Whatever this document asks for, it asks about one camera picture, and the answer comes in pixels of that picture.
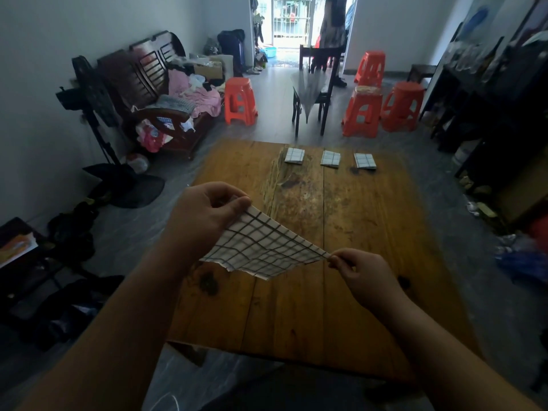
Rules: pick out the person's left hand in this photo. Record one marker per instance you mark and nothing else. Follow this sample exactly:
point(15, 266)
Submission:
point(201, 218)

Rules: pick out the person's right hand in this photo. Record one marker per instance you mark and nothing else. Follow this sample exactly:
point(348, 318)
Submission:
point(368, 278)

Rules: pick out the person's right forearm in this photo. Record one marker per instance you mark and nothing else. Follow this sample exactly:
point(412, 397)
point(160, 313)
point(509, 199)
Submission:
point(449, 363)

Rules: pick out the person's left forearm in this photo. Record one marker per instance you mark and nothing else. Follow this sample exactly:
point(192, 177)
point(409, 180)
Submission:
point(107, 338)

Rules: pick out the person's black top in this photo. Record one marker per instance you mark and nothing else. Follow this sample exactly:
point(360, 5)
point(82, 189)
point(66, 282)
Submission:
point(299, 393)

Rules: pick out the black standing fan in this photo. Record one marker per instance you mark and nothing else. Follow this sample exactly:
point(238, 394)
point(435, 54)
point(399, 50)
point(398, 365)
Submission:
point(137, 190)

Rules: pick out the white crumpled paper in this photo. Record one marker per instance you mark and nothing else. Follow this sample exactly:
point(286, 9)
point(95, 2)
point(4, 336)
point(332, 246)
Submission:
point(187, 124)

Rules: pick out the pink plastic bag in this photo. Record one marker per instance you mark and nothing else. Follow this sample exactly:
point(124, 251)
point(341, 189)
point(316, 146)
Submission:
point(150, 136)

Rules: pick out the white blue printed paper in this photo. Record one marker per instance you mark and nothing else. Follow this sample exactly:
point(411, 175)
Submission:
point(165, 123)

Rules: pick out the pink blanket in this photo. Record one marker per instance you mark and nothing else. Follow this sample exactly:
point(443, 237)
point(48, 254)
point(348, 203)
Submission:
point(205, 100)

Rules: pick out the grey folded garment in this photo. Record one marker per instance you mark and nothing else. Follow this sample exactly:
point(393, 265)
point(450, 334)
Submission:
point(171, 103)

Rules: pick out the red plastic stool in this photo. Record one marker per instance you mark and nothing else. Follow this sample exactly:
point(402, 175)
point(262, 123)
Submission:
point(402, 102)
point(363, 111)
point(239, 98)
point(370, 66)

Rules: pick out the pile of packaging scraps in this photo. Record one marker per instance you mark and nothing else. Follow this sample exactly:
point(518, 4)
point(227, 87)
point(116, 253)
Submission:
point(479, 207)

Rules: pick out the cardboard box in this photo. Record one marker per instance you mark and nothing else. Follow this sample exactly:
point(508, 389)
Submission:
point(207, 71)

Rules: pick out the blue plastic bag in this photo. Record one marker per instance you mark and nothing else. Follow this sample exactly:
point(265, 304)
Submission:
point(522, 261)

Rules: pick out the pair of shoes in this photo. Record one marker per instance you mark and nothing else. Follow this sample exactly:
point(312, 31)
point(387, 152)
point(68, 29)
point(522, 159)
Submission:
point(254, 71)

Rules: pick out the white plastic bottle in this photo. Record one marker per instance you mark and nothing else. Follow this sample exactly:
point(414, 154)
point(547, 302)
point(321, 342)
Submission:
point(464, 151)

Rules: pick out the dark wooden sofa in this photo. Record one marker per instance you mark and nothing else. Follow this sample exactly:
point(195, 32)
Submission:
point(128, 72)

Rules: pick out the black blue bag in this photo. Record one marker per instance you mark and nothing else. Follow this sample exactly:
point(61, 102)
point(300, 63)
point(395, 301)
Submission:
point(68, 312)

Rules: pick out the brown cardboard sheet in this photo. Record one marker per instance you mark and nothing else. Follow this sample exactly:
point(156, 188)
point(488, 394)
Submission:
point(526, 192)

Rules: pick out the blue plastic basin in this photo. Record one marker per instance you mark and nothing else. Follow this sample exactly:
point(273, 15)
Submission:
point(269, 51)

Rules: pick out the black metal chair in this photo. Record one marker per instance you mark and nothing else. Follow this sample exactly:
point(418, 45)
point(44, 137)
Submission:
point(329, 81)

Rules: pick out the white orange paper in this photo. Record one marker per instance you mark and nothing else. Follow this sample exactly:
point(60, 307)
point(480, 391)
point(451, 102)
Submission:
point(15, 248)

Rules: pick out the black backpack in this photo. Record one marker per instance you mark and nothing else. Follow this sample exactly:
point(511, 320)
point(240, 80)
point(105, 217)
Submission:
point(543, 372)

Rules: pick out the dark shelf unit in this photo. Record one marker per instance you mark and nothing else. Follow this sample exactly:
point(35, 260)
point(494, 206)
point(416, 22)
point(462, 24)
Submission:
point(492, 102)

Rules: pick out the white metal door grille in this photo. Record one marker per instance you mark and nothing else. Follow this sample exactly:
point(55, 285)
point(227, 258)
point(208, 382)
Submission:
point(291, 17)

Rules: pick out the blue white wall poster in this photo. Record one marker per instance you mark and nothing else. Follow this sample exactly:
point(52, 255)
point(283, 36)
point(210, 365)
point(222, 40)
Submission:
point(475, 19)

